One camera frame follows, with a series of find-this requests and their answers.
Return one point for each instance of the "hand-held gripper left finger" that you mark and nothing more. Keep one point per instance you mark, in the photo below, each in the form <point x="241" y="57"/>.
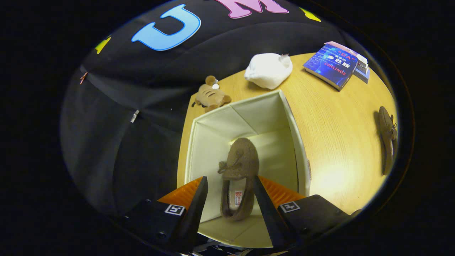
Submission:
<point x="195" y="217"/>

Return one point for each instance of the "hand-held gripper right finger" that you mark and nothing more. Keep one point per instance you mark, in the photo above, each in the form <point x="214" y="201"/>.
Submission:
<point x="270" y="217"/>

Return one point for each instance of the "brown suede shoe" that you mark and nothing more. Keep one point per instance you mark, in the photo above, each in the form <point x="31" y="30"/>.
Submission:
<point x="241" y="160"/>
<point x="386" y="135"/>

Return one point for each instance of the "grey fabric storage box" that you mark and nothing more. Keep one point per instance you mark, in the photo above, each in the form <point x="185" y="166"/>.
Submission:
<point x="213" y="135"/>

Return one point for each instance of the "silver clip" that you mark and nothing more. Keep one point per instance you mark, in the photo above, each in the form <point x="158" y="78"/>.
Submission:
<point x="134" y="116"/>

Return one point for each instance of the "brown striped plush toy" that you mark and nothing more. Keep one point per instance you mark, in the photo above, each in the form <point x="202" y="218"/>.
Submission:
<point x="211" y="96"/>

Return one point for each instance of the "white plush toy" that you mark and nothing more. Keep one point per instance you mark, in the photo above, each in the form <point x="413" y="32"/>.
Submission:
<point x="268" y="71"/>

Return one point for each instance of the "blue book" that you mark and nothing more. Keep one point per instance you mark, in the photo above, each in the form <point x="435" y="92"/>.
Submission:
<point x="330" y="65"/>

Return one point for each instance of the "stack of pink-topped books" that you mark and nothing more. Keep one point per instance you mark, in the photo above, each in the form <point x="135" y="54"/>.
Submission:
<point x="362" y="65"/>

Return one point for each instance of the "copper clip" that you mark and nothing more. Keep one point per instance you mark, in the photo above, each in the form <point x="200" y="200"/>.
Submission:
<point x="83" y="78"/>

